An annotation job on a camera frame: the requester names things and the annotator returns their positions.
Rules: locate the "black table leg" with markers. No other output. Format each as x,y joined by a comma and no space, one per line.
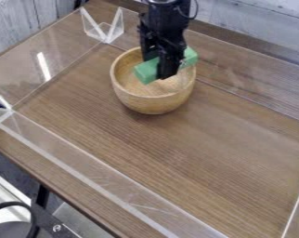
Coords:
43,196

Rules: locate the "clear acrylic front barrier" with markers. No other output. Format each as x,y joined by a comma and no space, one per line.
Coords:
130,209

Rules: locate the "brown wooden bowl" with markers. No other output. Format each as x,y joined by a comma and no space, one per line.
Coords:
159,97

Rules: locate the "clear acrylic corner bracket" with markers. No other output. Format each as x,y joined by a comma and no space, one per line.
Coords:
104,32

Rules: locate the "green rectangular block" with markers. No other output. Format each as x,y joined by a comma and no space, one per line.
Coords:
147,70

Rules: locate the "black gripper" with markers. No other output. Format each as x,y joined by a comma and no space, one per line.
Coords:
162,34

